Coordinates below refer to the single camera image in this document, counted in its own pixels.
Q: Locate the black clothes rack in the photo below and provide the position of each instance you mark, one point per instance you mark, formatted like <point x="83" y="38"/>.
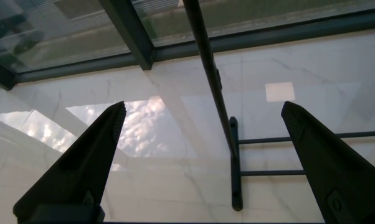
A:
<point x="212" y="77"/>

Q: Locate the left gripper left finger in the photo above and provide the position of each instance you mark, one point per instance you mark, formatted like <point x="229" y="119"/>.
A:
<point x="75" y="174"/>

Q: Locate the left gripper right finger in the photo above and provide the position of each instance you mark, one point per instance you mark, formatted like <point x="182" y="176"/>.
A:
<point x="337" y="174"/>

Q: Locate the window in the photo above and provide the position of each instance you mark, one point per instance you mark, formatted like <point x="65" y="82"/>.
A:
<point x="66" y="37"/>

